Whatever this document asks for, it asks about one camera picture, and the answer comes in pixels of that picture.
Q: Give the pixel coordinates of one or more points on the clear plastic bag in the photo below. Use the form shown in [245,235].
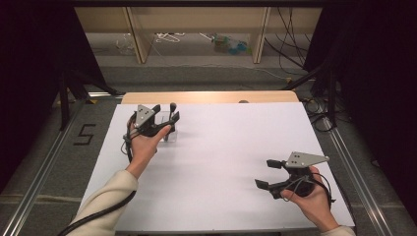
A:
[125,45]

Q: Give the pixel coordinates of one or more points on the metal floor rail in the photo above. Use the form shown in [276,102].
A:
[39,183]
[355,183]

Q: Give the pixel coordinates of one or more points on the wooden shelf unit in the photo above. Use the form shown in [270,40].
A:
[196,19]

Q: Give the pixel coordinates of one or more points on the dark curtain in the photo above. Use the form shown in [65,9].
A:
[377,82]
[29,65]

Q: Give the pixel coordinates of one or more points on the person's right hand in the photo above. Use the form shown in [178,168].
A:
[314,203]

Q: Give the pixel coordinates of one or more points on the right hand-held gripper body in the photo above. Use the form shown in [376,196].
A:
[301,160]

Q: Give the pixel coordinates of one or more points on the clear acrylic organizer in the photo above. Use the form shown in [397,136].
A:
[164,115]

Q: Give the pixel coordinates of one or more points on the white table sheet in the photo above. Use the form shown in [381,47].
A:
[223,183]

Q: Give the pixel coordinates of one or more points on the person's left hand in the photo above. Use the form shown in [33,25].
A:
[144,149]

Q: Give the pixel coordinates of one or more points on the colourful plastic bag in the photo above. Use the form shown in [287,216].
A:
[232,45]

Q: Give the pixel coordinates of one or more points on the dark round table grommet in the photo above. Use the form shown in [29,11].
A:
[243,101]

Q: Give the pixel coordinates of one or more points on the black metal stand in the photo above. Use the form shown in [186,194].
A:
[64,101]
[331,95]

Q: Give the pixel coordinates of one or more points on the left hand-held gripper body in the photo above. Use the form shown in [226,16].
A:
[143,115]

